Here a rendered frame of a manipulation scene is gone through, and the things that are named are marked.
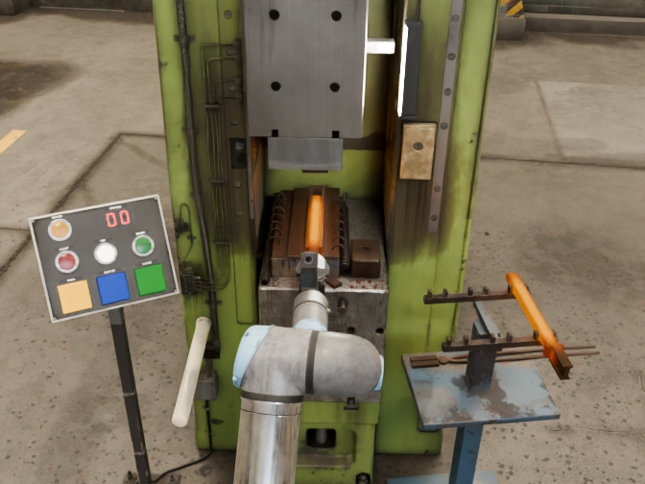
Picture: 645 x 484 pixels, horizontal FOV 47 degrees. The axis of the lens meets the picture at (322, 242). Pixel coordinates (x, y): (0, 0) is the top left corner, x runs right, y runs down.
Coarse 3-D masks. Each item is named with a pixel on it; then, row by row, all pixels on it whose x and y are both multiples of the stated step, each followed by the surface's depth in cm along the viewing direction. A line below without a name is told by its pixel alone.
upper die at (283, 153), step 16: (272, 144) 196; (288, 144) 196; (304, 144) 196; (320, 144) 196; (336, 144) 196; (272, 160) 199; (288, 160) 198; (304, 160) 198; (320, 160) 198; (336, 160) 198
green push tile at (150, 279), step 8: (160, 264) 201; (136, 272) 199; (144, 272) 200; (152, 272) 201; (160, 272) 201; (136, 280) 199; (144, 280) 200; (152, 280) 201; (160, 280) 201; (144, 288) 200; (152, 288) 201; (160, 288) 201
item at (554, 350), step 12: (516, 276) 218; (516, 288) 213; (528, 300) 208; (528, 312) 204; (540, 324) 199; (540, 336) 196; (552, 336) 195; (552, 348) 189; (552, 360) 191; (564, 360) 185; (564, 372) 184
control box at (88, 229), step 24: (48, 216) 192; (72, 216) 194; (96, 216) 196; (144, 216) 200; (48, 240) 192; (72, 240) 194; (96, 240) 196; (120, 240) 198; (48, 264) 192; (96, 264) 196; (120, 264) 198; (144, 264) 201; (168, 264) 203; (48, 288) 192; (96, 288) 196; (168, 288) 203; (72, 312) 194; (96, 312) 196
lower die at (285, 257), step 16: (288, 192) 249; (304, 192) 247; (336, 192) 247; (288, 208) 240; (304, 208) 238; (336, 208) 238; (288, 224) 232; (304, 224) 230; (336, 224) 230; (288, 240) 222; (304, 240) 222; (336, 240) 222; (272, 256) 216; (288, 256) 215; (336, 256) 215; (272, 272) 218; (288, 272) 218; (336, 272) 218
